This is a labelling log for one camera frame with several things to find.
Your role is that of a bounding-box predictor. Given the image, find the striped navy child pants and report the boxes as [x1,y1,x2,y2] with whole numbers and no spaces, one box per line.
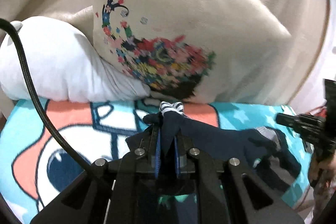
[134,100,304,194]

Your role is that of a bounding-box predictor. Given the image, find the beige floral print pillow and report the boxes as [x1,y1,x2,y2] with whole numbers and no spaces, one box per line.
[93,0,290,104]

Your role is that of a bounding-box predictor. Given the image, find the turquoise star cartoon blanket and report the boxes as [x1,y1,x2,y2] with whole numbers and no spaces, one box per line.
[0,97,316,224]

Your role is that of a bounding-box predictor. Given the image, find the white plush pillow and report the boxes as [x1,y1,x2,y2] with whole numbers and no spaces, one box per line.
[11,16,150,102]

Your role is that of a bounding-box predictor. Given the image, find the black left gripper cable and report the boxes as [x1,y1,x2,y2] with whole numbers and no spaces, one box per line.
[0,18,98,177]

